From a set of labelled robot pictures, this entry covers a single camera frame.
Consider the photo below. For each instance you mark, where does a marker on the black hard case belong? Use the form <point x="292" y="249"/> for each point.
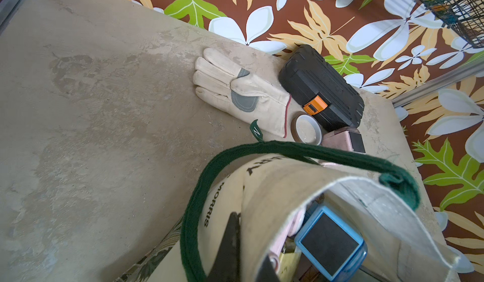
<point x="321" y="91"/>

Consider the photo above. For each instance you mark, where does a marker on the cream work glove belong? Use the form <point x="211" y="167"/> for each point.
<point x="229" y="87"/>

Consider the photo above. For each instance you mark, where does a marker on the black wire basket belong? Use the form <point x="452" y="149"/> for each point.
<point x="464" y="17"/>

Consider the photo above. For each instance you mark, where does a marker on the cream tote bag green handles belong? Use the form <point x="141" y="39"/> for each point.
<point x="273" y="187"/>

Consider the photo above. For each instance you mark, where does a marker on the brown tape roll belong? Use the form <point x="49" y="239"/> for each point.
<point x="305" y="129"/>

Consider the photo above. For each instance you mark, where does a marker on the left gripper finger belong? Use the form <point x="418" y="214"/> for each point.
<point x="226" y="266"/>

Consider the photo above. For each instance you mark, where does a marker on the blue pencil sharpener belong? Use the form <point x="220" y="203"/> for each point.
<point x="335" y="249"/>

